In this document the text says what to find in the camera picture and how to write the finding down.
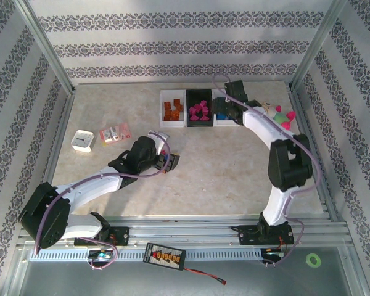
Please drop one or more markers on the blue lego brick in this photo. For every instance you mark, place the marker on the blue lego brick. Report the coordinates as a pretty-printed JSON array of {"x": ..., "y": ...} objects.
[
  {"x": 223, "y": 116},
  {"x": 164, "y": 158}
]

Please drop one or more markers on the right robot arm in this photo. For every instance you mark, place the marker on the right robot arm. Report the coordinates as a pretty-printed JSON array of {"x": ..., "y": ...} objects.
[{"x": 277, "y": 206}]

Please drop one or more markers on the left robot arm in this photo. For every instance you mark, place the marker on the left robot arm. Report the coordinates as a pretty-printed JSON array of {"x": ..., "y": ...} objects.
[{"x": 86, "y": 191}]

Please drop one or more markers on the white plastic bin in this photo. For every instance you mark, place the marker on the white plastic bin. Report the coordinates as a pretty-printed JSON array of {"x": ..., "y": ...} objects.
[
  {"x": 228, "y": 122},
  {"x": 172, "y": 94}
]

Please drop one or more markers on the pink stapler blister pack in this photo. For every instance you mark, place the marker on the pink stapler blister pack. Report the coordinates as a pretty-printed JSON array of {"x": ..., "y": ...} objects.
[{"x": 114, "y": 134}]

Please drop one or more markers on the black plastic bin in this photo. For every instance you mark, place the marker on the black plastic bin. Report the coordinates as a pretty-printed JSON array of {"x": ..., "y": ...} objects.
[{"x": 194, "y": 95}]

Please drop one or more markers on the plush toy with glasses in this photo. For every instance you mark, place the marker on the plush toy with glasses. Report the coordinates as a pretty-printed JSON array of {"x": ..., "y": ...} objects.
[{"x": 277, "y": 117}]

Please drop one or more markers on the white square clock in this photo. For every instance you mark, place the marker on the white square clock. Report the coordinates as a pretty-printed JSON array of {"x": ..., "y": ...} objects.
[{"x": 81, "y": 140}]

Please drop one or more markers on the small green lit circuit board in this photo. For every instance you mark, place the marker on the small green lit circuit board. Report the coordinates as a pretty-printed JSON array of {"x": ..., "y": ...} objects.
[
  {"x": 272, "y": 253},
  {"x": 100, "y": 255}
]

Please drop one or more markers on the green tape roll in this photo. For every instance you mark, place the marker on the green tape roll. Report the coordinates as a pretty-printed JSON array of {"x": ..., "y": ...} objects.
[{"x": 307, "y": 260}]

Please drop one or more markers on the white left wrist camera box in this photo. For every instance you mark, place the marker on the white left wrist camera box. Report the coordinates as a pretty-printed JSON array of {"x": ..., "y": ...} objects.
[{"x": 158, "y": 135}]

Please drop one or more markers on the wide aluminium extrusion rail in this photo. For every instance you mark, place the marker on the wide aluminium extrusion rail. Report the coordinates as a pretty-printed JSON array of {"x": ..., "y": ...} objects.
[{"x": 188, "y": 231}]

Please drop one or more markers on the aluminium frame rail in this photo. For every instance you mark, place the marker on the aluminium frame rail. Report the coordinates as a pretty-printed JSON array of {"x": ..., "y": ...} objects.
[
  {"x": 126, "y": 83},
  {"x": 55, "y": 154},
  {"x": 327, "y": 200}
]

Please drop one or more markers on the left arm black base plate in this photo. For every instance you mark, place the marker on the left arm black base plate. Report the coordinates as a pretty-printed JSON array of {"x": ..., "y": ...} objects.
[{"x": 121, "y": 235}]

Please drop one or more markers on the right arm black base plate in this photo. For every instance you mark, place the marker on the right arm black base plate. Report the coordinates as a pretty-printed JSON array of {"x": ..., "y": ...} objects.
[{"x": 246, "y": 235}]

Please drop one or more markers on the aluminium frame post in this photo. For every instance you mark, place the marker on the aluminium frame post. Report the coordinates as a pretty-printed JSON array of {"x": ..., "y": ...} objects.
[
  {"x": 47, "y": 46},
  {"x": 319, "y": 46}
]

